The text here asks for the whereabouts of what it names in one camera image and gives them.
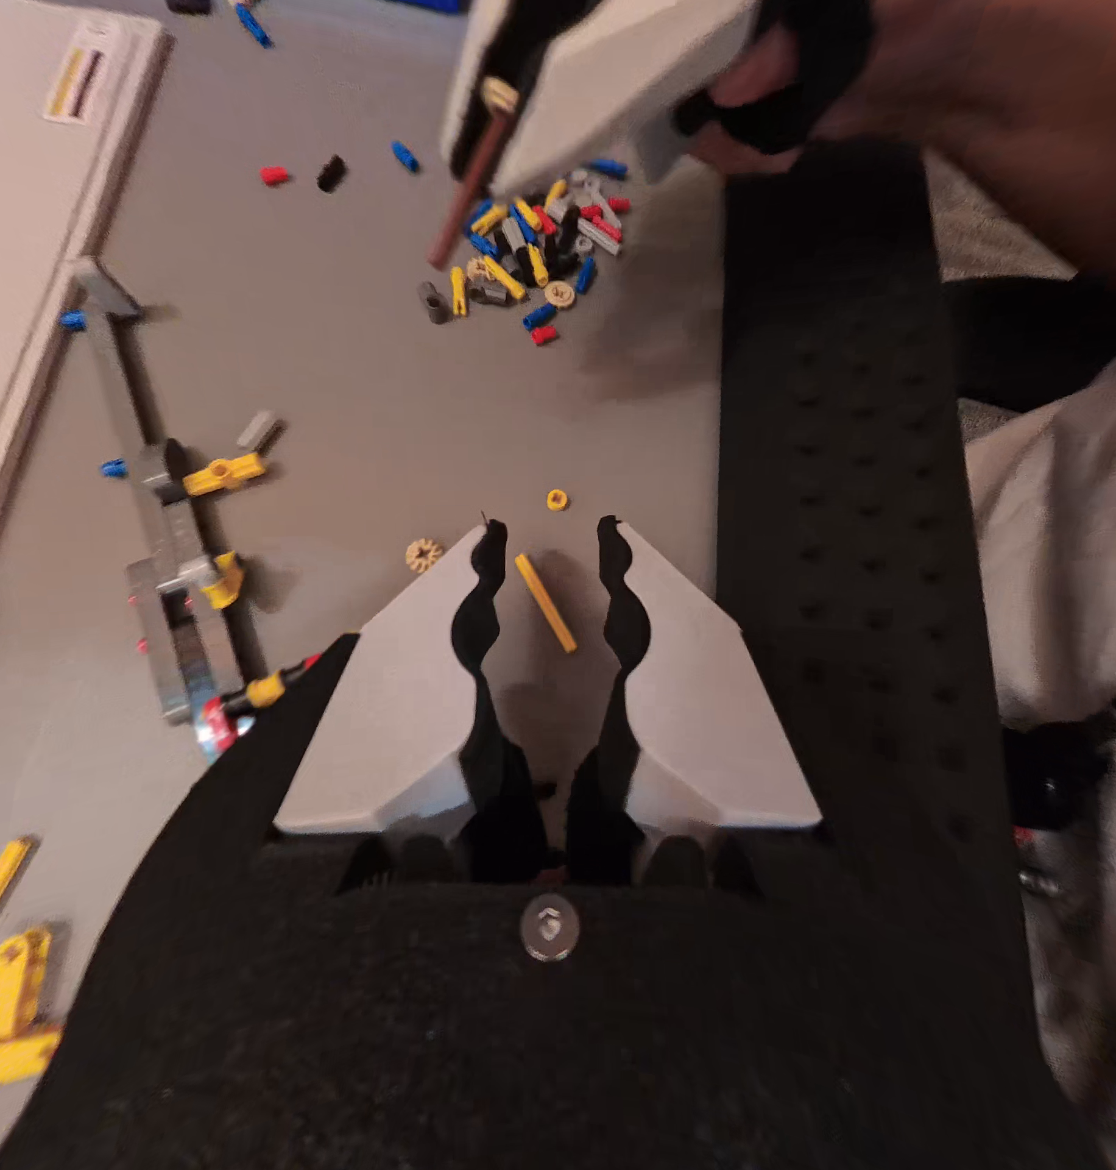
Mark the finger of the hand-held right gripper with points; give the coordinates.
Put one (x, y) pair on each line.
(471, 54)
(631, 82)

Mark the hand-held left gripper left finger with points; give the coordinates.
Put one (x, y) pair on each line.
(375, 731)

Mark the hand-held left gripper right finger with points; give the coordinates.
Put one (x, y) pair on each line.
(713, 731)

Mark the tan lego gear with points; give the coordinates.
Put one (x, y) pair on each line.
(424, 554)
(501, 94)

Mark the brown lego axle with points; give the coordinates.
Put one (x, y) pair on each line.
(467, 196)

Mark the blue lego pin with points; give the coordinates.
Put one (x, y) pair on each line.
(252, 23)
(404, 155)

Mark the pile of small lego pins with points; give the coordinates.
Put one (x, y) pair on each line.
(539, 247)

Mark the short yellow lego axle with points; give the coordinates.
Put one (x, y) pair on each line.
(546, 603)

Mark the red lego pin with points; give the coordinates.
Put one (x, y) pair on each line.
(274, 176)

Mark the long grey lego beam assembly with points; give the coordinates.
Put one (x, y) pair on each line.
(170, 549)

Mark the light grey lego pin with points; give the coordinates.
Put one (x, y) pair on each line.
(261, 430)

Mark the long yellow lego axle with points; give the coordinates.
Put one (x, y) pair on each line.
(0, 887)

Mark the yellow L-shaped lego beam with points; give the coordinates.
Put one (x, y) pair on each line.
(15, 1006)

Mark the open lego instruction booklet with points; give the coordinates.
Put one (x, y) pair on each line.
(28, 228)

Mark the person's right hand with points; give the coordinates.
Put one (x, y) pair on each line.
(932, 82)

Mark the black foam pad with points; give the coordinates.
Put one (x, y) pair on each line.
(841, 549)

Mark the person's white shirt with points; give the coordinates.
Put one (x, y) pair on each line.
(1070, 549)

